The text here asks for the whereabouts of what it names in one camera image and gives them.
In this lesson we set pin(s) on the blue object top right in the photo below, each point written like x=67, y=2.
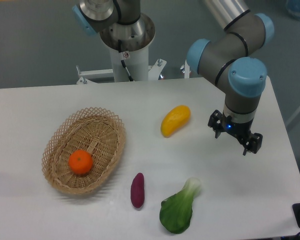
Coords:
x=293, y=8

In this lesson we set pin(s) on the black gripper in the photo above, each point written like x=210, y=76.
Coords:
x=238, y=126

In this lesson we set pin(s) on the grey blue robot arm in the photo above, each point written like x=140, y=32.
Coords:
x=226, y=63

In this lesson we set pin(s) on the orange fruit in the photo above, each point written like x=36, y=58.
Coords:
x=80, y=162

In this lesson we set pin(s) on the green bok choy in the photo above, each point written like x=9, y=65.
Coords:
x=176, y=211

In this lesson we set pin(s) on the yellow mango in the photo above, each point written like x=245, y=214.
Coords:
x=174, y=120

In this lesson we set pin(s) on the woven wicker basket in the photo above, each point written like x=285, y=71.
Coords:
x=96, y=130

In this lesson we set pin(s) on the purple sweet potato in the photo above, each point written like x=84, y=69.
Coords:
x=137, y=191

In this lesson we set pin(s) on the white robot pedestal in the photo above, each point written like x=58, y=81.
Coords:
x=128, y=46

